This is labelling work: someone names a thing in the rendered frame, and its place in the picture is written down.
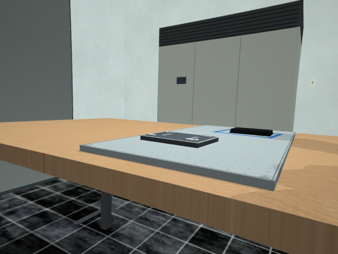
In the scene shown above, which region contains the black well plate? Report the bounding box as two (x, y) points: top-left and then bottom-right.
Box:
(230, 127), (273, 136)

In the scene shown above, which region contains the light grey flat base plate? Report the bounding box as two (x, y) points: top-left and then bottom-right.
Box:
(80, 125), (296, 191)

